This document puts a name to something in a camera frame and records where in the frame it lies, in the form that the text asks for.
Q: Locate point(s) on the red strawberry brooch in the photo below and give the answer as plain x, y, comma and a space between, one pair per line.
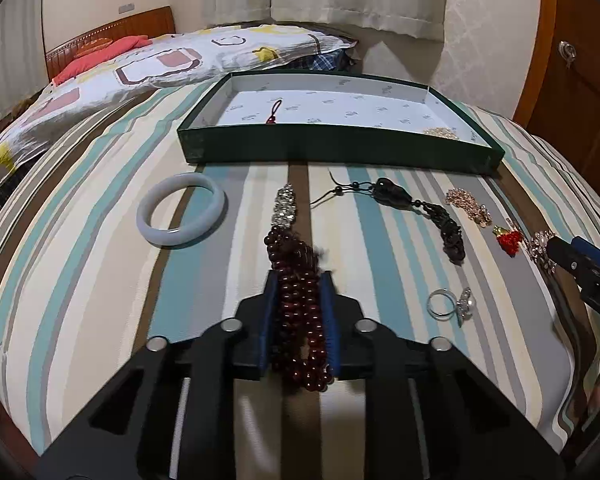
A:
510, 242

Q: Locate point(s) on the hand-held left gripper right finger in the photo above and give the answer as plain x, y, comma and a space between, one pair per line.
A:
330, 320

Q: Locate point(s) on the black pendant with tassel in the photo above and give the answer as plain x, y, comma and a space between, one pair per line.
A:
392, 192

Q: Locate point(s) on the wooden headboard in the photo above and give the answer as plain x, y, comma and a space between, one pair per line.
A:
145, 22

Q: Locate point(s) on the pale jade bangle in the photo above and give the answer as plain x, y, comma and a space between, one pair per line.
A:
145, 220

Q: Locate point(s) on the striped bed sheet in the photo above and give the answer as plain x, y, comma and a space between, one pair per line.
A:
105, 310

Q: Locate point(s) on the red pink pillow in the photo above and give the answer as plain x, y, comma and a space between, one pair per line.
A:
100, 55

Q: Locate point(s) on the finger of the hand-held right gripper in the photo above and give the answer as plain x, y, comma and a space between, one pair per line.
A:
562, 255
595, 250

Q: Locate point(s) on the blue plaid sheet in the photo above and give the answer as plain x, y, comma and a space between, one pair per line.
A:
325, 60

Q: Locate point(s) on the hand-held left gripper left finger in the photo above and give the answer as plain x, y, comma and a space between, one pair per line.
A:
270, 310

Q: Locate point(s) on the wooden door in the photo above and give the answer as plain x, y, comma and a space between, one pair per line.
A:
580, 110

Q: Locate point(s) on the green cardboard box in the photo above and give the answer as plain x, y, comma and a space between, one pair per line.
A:
330, 147

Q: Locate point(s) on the white wall socket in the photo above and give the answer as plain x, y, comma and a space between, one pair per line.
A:
125, 8

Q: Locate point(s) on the gold pearl brooch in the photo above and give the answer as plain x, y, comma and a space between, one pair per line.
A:
440, 132

